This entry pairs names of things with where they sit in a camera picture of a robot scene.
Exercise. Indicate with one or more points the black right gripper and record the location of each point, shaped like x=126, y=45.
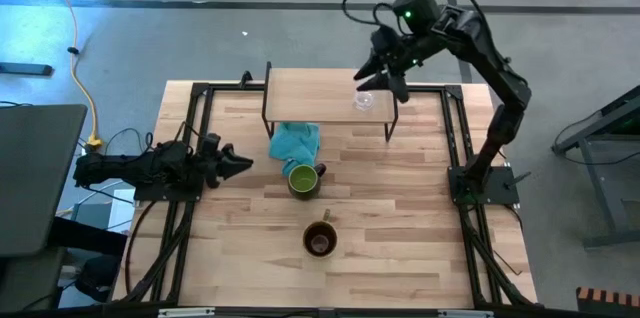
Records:
x=395, y=53

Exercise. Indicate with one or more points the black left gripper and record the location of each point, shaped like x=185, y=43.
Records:
x=205, y=160

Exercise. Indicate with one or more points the black mug with green inside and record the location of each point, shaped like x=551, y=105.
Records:
x=303, y=180

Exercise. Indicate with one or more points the large brown teal glazed mug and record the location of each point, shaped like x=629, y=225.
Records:
x=320, y=240

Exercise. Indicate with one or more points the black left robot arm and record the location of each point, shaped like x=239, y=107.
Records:
x=125, y=168

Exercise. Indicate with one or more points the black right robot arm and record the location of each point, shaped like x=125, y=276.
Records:
x=510, y=83

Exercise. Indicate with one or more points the wooden shelf with black legs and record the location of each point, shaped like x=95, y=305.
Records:
x=310, y=95

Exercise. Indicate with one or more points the teal cloth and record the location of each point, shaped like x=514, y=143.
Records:
x=295, y=144

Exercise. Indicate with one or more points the black chair seat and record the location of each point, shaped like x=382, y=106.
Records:
x=97, y=278

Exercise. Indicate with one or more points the grey desk top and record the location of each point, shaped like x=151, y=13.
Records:
x=35, y=178

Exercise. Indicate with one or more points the black flat floor bar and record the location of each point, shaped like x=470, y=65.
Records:
x=25, y=69

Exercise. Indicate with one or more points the grey metal stand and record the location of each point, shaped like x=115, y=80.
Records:
x=600, y=183

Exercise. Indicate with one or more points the orange black striped object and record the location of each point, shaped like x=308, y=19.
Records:
x=607, y=300

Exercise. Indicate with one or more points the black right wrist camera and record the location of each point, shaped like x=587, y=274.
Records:
x=400, y=89

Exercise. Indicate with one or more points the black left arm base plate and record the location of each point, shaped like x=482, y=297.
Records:
x=165, y=194

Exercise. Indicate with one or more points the black frame clamp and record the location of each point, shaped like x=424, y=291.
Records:
x=245, y=79

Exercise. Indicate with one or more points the black metal table frame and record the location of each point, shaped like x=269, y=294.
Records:
x=175, y=238

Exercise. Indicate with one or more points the silver metal bracket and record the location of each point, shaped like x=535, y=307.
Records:
x=186, y=312
x=465, y=314

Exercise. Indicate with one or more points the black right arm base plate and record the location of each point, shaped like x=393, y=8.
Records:
x=500, y=190

